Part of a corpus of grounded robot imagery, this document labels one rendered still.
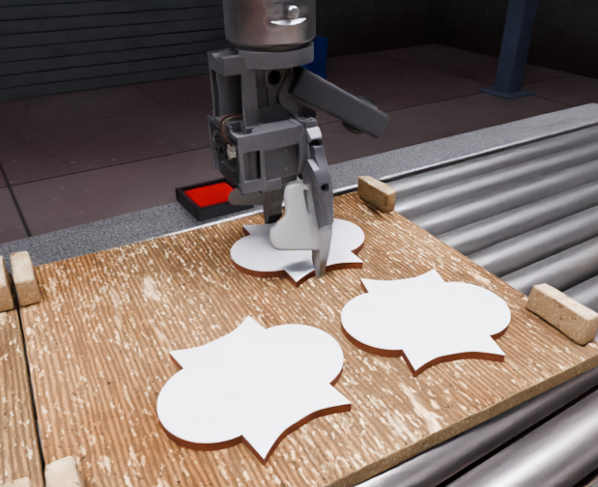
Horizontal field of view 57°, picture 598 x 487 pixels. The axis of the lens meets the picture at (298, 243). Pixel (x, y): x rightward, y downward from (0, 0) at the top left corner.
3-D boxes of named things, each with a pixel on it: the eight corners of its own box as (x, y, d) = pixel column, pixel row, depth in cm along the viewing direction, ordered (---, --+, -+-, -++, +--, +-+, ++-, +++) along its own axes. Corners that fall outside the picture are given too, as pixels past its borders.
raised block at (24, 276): (14, 275, 53) (7, 251, 52) (35, 271, 54) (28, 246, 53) (20, 308, 49) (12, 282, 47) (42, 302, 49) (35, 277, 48)
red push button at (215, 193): (184, 200, 73) (183, 190, 72) (225, 190, 76) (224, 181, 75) (202, 217, 68) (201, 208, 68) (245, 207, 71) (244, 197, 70)
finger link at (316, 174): (301, 229, 53) (280, 138, 52) (318, 224, 53) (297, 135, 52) (324, 228, 48) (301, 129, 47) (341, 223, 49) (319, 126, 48)
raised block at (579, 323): (522, 308, 49) (528, 283, 47) (537, 302, 50) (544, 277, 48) (581, 348, 44) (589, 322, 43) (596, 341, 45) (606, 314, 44)
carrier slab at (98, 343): (17, 284, 55) (13, 271, 54) (362, 200, 72) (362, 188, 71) (74, 625, 28) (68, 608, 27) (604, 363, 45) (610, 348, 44)
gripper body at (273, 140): (213, 174, 53) (198, 42, 47) (292, 157, 57) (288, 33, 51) (243, 204, 47) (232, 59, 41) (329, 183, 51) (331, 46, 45)
